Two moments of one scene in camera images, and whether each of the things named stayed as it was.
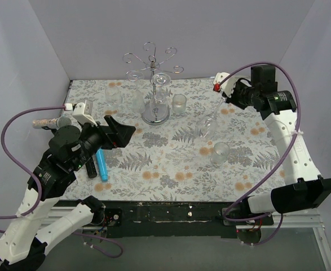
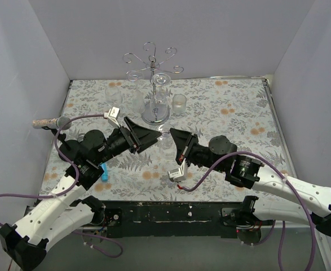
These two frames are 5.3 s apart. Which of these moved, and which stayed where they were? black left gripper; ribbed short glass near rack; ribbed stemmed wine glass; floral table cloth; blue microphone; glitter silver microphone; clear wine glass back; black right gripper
Moved: black right gripper; black left gripper
Stayed: ribbed short glass near rack; glitter silver microphone; ribbed stemmed wine glass; blue microphone; floral table cloth; clear wine glass back
